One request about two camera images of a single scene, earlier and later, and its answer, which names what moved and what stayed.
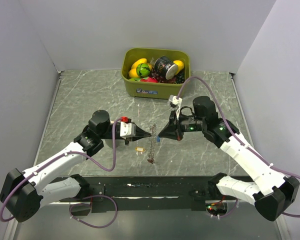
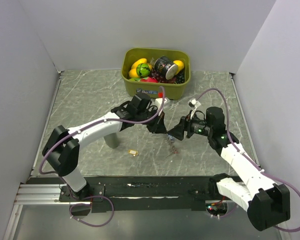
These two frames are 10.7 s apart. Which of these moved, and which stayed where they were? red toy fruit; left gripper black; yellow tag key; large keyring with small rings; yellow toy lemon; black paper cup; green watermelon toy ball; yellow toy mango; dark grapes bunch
Moved: large keyring with small rings; left gripper black; yellow tag key
Stayed: red toy fruit; yellow toy lemon; dark grapes bunch; black paper cup; green watermelon toy ball; yellow toy mango
